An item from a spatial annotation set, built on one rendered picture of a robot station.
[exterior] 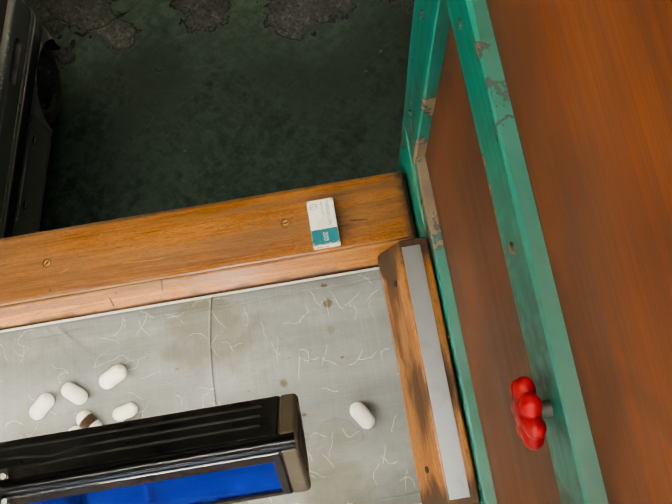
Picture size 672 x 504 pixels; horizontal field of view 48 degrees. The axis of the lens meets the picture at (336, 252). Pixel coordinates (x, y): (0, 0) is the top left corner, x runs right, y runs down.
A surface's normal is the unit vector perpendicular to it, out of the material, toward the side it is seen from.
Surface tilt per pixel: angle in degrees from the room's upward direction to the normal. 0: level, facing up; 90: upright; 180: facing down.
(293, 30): 0
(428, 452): 66
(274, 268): 45
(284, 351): 0
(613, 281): 90
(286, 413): 58
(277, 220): 0
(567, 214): 90
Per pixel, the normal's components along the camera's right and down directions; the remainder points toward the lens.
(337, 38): -0.04, -0.25
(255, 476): 0.11, 0.67
